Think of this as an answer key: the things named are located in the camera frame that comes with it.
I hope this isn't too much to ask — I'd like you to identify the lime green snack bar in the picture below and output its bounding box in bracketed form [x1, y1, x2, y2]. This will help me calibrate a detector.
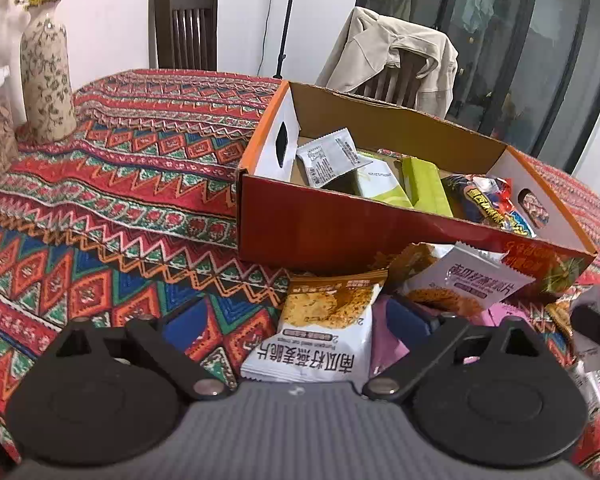
[401, 156, 454, 218]

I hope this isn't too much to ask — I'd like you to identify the studio light on stand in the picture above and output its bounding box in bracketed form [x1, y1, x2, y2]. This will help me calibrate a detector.
[272, 0, 303, 80]

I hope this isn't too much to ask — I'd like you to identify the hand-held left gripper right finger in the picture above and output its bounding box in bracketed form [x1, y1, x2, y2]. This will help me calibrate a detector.
[362, 297, 548, 402]

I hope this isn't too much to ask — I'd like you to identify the beige jacket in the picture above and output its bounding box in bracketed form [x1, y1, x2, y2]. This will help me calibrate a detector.
[315, 6, 459, 121]

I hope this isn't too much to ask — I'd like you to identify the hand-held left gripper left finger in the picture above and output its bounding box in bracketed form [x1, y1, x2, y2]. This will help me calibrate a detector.
[55, 297, 227, 401]

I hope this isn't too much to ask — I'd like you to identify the white orange cracker packet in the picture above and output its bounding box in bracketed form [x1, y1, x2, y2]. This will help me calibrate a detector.
[240, 269, 389, 383]
[397, 241, 536, 318]

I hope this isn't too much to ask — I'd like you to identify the orange cardboard box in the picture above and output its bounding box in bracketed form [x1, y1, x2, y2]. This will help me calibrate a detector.
[236, 80, 598, 311]

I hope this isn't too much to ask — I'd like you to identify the floral ceramic vase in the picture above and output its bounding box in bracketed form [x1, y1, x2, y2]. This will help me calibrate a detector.
[20, 0, 77, 143]

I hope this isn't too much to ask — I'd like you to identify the black framed glass door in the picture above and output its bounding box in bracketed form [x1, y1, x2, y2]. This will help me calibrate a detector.
[355, 0, 600, 176]

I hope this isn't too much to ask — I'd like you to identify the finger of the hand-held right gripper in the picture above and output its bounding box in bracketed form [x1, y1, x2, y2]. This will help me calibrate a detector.
[571, 286, 600, 363]

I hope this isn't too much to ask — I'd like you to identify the white grey snack packet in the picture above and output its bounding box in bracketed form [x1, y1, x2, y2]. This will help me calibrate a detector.
[567, 350, 600, 411]
[296, 129, 375, 190]

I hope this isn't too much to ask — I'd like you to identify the black light cable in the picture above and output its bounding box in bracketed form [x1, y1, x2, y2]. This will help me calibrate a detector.
[257, 0, 281, 76]

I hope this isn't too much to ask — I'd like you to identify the green white snack packet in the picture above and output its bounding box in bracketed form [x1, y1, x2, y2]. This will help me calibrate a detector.
[352, 152, 413, 209]

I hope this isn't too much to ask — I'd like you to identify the dark wooden chair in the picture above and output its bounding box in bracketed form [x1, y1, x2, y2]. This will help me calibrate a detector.
[352, 50, 428, 108]
[148, 0, 219, 72]

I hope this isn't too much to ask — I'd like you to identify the purple colourful snack packet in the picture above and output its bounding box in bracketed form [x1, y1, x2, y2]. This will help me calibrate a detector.
[440, 174, 538, 238]

